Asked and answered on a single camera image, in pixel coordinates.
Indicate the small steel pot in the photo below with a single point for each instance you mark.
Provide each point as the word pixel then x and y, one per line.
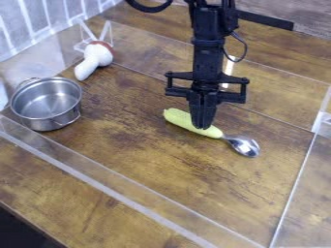
pixel 46 103

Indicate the white toy mushroom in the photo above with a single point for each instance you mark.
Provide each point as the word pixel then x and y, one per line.
pixel 97 56

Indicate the black bar on table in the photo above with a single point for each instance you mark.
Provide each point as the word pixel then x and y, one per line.
pixel 267 20

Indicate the clear acrylic stand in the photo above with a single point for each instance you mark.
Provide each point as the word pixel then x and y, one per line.
pixel 86 36

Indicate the green handled metal spoon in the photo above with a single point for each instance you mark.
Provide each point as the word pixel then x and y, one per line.
pixel 243 145

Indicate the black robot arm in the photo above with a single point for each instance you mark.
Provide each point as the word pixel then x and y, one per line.
pixel 207 86

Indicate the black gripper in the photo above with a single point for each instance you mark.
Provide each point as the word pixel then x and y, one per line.
pixel 213 22

